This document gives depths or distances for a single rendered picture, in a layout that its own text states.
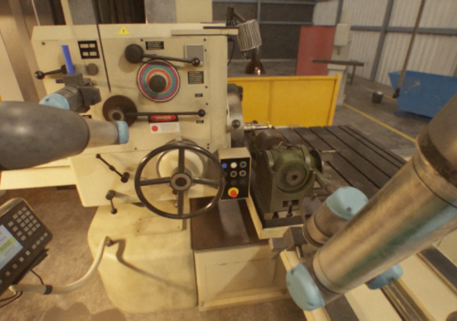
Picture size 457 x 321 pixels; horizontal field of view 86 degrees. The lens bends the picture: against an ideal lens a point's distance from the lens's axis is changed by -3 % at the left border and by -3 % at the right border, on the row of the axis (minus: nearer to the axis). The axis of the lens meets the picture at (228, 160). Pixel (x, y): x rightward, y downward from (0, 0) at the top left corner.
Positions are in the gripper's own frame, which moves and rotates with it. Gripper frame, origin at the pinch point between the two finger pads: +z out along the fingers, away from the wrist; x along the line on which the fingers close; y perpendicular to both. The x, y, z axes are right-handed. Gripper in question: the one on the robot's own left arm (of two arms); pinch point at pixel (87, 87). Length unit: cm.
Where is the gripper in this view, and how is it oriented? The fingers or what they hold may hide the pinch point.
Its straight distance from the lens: 114.1
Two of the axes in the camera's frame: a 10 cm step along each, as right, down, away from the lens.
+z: -1.5, -4.7, 8.7
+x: 0.0, 8.8, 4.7
